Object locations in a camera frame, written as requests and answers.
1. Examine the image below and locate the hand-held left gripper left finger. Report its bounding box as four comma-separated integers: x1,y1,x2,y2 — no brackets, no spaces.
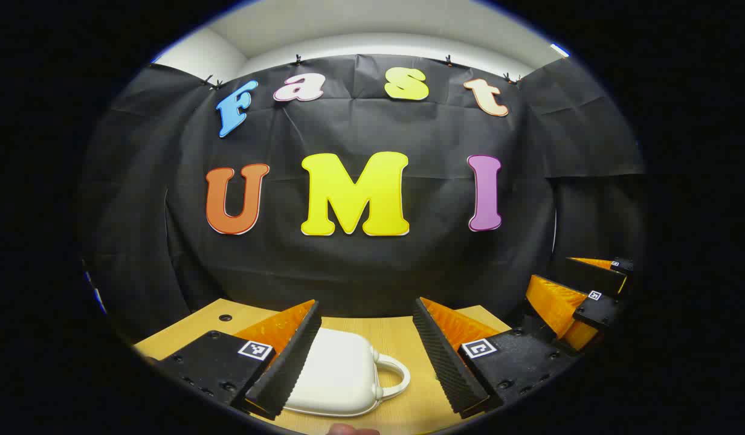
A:
144,299,323,421

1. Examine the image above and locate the white suitcase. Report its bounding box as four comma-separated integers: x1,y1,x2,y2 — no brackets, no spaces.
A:
282,327,411,417

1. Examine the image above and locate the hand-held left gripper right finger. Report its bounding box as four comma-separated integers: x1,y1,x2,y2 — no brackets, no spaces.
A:
412,296,581,419

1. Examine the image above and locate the black backdrop cloth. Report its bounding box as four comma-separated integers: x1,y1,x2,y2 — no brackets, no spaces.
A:
76,53,648,348

